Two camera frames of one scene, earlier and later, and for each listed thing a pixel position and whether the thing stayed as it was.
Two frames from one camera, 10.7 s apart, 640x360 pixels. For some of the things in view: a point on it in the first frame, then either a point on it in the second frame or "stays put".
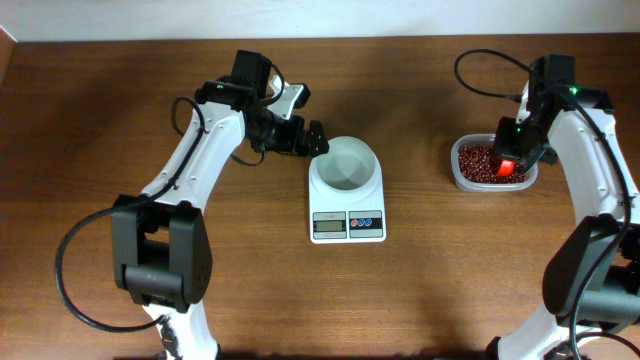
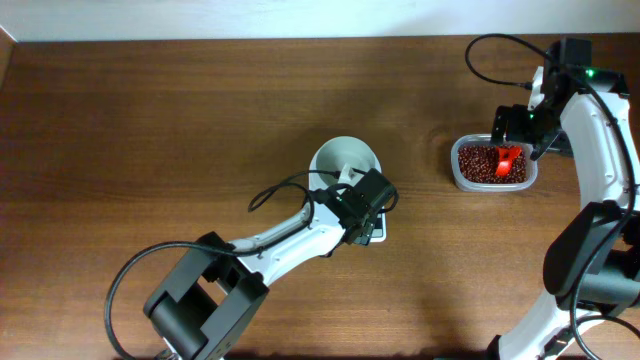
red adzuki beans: (478, 164) stays put
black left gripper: (300, 138) to (361, 233)
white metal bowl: (349, 165) stays put
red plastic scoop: (506, 168) stays put
